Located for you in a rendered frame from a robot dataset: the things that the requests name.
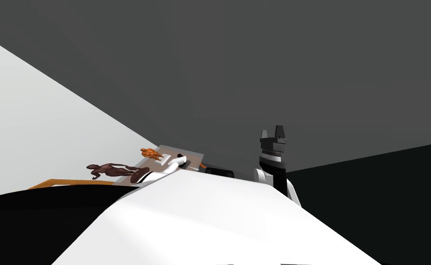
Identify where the orange figurine on white base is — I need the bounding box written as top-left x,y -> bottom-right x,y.
140,147 -> 172,166

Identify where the dark brown figurine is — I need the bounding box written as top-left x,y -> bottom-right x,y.
86,163 -> 151,184

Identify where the orange wooden frame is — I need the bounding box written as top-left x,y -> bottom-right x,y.
27,178 -> 117,190

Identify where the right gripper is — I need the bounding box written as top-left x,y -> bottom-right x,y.
259,125 -> 287,153

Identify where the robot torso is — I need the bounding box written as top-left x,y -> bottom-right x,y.
51,166 -> 383,265

